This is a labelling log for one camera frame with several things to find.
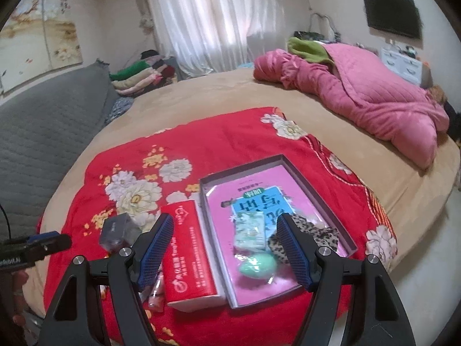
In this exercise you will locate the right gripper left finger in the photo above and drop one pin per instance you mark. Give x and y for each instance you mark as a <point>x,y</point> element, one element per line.
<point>75,315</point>

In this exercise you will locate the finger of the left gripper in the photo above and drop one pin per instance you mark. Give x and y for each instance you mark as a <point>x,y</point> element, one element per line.
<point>44,238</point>
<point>36,251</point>

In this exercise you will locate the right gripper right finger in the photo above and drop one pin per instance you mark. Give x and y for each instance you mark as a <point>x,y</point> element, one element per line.
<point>377,315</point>

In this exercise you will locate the green sponge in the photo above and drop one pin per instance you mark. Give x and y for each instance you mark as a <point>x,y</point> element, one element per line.
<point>257,266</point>

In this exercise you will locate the small green tissue pack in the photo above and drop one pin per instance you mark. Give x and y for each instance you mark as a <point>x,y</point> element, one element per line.
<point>250,231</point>

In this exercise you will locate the clear bag with pink item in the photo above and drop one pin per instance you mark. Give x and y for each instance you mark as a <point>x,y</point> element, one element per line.
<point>156,297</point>

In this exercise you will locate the person's hand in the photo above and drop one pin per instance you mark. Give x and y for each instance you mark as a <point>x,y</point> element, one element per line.
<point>19,278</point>

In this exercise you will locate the black glossy box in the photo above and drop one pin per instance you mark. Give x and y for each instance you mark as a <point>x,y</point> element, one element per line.
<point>118,232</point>

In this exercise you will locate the red tissue box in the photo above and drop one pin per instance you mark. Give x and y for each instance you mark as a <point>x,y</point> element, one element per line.
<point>190,274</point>

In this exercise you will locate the red floral blanket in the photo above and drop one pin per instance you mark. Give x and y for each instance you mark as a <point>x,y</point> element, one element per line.
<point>143,176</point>

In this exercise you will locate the grey tray with pink book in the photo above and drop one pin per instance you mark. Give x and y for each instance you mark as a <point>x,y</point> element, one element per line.
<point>241,206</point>

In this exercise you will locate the grey quilted headboard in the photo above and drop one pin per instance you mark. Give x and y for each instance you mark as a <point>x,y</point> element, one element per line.
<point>43,131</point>

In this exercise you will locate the beige round bed cover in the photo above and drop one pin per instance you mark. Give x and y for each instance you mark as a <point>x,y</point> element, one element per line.
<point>412,199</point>

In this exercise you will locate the dark patterned cloth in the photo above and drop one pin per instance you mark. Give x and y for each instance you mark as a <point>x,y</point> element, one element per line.
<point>120,106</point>

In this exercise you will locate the pink quilted duvet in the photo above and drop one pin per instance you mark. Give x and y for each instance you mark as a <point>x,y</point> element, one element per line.
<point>360,88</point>

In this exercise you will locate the black bag on floor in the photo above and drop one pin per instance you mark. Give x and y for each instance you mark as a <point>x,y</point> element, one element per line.
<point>454,130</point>

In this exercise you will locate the stack of folded clothes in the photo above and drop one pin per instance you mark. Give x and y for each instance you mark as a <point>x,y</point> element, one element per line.
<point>150,72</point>

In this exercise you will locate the green cloth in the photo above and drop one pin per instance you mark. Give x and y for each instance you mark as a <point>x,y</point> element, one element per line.
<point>311,51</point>

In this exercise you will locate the white drawer cabinet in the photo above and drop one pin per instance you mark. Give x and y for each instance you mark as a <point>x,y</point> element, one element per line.
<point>406,67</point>

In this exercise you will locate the white sheer curtain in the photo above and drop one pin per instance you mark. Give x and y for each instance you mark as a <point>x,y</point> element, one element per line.
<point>214,36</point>

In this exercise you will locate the wall painting panels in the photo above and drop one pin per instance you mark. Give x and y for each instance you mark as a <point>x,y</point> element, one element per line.
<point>38,37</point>

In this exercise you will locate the black wall television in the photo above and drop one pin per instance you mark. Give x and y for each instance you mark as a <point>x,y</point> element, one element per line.
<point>399,17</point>

